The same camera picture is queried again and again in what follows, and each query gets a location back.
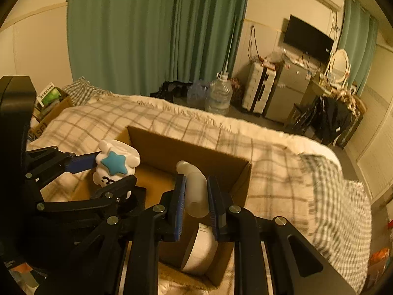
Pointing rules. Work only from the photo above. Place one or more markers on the white plastic bottle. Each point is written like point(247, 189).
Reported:
point(196, 187)

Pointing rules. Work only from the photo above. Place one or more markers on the vanity desk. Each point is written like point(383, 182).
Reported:
point(322, 87)

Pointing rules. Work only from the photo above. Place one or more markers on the grey mini fridge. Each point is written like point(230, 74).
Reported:
point(287, 92)

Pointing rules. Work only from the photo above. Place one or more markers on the black wall television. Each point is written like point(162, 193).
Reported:
point(307, 38)

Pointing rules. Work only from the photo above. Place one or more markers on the white oval mirror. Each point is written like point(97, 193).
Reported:
point(339, 64)

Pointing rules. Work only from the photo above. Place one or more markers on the clear plastic bag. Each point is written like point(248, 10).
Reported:
point(196, 93)

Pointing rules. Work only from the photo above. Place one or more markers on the plaid blanket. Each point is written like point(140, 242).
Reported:
point(276, 172)

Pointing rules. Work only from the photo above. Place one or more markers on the orange packet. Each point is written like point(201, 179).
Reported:
point(379, 258)

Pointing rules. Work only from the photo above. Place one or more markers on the narrow green curtain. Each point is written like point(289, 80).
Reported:
point(357, 43)

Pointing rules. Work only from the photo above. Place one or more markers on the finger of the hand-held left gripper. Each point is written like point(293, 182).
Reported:
point(80, 163)
point(118, 187)

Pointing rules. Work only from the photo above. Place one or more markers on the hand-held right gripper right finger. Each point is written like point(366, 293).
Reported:
point(213, 212)

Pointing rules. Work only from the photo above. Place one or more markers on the white toy with blue star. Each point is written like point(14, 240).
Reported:
point(114, 163)

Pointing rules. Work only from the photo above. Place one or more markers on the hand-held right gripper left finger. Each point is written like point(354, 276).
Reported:
point(179, 212)

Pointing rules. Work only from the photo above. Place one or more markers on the dark clothes pile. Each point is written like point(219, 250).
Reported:
point(169, 90)

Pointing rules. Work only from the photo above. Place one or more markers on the plaid pillow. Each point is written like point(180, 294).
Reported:
point(81, 90)

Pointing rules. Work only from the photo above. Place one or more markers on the black bag on chair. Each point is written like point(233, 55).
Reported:
point(331, 116)

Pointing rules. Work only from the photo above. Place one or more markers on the wide green curtain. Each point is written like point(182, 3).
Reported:
point(138, 30)

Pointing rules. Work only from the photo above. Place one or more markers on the clear water jug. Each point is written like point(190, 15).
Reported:
point(218, 96)

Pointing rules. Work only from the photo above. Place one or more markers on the green printed packet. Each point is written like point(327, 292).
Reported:
point(50, 95)

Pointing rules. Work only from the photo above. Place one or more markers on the small cardboard box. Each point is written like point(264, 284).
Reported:
point(56, 110)

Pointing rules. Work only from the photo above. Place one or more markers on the white tape roll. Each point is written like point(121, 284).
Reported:
point(203, 249)

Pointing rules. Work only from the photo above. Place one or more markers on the large cardboard box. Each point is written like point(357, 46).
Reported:
point(184, 149)

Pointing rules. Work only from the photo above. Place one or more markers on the white suitcase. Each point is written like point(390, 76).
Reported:
point(258, 86)

